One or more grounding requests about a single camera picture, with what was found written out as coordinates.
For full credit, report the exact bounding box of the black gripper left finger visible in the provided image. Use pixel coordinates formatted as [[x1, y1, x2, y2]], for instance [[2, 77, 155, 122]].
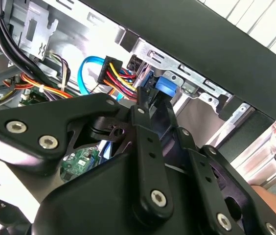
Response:
[[0, 86, 175, 225]]

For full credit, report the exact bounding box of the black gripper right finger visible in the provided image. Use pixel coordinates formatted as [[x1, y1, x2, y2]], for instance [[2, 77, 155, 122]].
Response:
[[156, 97, 276, 235]]

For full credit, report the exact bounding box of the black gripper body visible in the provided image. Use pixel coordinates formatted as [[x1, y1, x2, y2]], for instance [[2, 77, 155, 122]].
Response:
[[31, 151, 213, 235]]

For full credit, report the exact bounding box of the hard disk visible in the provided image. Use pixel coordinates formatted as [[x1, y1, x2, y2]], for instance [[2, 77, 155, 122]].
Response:
[[139, 70, 178, 98]]

